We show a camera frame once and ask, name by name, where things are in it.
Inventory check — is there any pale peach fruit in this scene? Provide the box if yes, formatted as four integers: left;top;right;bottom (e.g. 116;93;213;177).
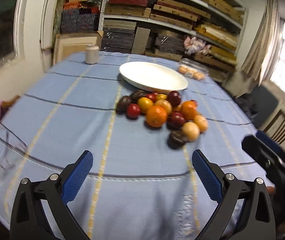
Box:
181;122;200;142

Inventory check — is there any small dark mangosteen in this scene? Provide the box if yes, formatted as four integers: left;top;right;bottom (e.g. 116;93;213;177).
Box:
167;131;188;149

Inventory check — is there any dark red plum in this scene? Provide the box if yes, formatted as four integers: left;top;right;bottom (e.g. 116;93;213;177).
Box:
166;90;181;107
167;111;186;129

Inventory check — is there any orange mandarin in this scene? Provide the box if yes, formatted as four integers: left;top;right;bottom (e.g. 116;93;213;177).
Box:
145;106;167;128
180;100;199;121

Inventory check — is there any yellow orange tomato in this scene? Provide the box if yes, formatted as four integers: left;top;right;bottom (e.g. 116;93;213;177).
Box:
138;97;154;114

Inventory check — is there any large dark mangosteen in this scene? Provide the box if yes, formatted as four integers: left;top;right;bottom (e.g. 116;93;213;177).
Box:
115;95;132;114

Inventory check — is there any red tomato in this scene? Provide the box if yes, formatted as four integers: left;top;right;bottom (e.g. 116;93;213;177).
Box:
126;103;141;119

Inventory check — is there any dark chair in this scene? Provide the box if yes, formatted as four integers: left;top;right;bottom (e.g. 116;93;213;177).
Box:
255;84;285;156

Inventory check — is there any blue checked tablecloth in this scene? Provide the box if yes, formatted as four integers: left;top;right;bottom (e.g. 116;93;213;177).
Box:
0;52;266;239

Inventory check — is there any beige curtain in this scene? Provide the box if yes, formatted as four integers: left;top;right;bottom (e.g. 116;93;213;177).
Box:
241;0;280;83

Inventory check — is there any clear plastic fruit box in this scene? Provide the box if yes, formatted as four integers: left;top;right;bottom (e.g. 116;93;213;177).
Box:
178;58;209;81

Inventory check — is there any white oval plate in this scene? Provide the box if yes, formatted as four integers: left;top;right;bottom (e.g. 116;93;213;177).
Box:
119;61;189;93

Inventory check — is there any pink cloth bundle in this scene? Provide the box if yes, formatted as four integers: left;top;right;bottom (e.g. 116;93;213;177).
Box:
183;36;211;55

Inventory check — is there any white drink can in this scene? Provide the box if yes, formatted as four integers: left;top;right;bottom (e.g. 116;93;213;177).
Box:
85;43;100;64

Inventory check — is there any framed cardboard panel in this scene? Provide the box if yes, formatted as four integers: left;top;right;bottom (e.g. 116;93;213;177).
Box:
53;31;104;65

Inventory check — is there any white metal shelf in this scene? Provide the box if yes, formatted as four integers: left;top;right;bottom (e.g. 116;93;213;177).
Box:
98;0;245;55

